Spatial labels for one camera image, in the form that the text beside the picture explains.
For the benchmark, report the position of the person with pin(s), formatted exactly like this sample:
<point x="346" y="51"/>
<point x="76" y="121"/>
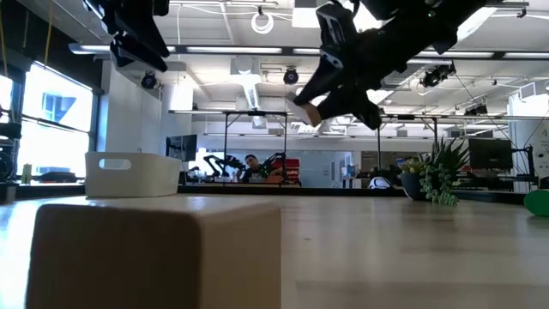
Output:
<point x="252" y="165"/>

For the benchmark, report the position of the white ventilation duct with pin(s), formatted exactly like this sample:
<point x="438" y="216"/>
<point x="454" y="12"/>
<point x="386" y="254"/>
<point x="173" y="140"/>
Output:
<point x="251" y="92"/>

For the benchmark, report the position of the black ceiling camera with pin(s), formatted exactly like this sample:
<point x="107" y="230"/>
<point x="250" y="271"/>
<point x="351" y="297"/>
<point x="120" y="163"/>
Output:
<point x="435" y="76"/>

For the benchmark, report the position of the black ceiling spotlight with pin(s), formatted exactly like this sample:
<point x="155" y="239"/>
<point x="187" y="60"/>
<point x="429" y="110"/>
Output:
<point x="291" y="76"/>
<point x="149" y="80"/>

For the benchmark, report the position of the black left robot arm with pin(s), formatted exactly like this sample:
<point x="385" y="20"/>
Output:
<point x="161" y="6"/>

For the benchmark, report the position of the natural wooden cube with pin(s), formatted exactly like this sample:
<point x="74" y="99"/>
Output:
<point x="150" y="257"/>

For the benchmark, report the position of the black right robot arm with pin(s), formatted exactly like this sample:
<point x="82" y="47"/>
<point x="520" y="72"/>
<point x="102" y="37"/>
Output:
<point x="450" y="17"/>

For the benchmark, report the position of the black computer monitor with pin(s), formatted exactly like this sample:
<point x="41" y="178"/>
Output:
<point x="182" y="148"/>
<point x="491" y="153"/>

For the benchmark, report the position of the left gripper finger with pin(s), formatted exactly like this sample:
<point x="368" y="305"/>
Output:
<point x="139" y="53"/>
<point x="148" y="34"/>

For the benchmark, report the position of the black background robot arm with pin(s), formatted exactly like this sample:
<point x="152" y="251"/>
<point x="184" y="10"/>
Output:
<point x="223" y="162"/>

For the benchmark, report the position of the black aluminium table frame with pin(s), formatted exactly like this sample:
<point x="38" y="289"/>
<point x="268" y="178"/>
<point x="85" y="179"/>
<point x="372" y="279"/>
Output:
<point x="300" y="191"/>

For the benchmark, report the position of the green wooden cylinder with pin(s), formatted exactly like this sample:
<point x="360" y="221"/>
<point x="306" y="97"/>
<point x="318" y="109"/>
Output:
<point x="538" y="202"/>

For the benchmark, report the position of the black background frame stand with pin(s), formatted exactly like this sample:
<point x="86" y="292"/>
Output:
<point x="255" y="113"/>
<point x="407" y="116"/>

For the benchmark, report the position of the red tool cabinet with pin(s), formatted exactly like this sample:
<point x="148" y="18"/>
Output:
<point x="292" y="169"/>

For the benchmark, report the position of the natural rectangular wooden block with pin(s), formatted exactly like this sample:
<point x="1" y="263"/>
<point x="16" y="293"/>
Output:
<point x="306" y="112"/>

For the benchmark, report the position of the potted succulent plant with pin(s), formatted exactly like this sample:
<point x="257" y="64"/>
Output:
<point x="437" y="171"/>

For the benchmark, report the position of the ceiling light bar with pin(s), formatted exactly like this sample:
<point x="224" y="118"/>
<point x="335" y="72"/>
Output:
<point x="233" y="50"/>
<point x="454" y="54"/>

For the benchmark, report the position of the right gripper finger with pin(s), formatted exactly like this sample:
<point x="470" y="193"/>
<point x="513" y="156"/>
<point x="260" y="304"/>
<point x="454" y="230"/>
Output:
<point x="356" y="107"/>
<point x="328" y="81"/>

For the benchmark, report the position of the white plastic bin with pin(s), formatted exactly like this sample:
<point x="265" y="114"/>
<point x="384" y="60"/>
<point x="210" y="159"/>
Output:
<point x="141" y="176"/>

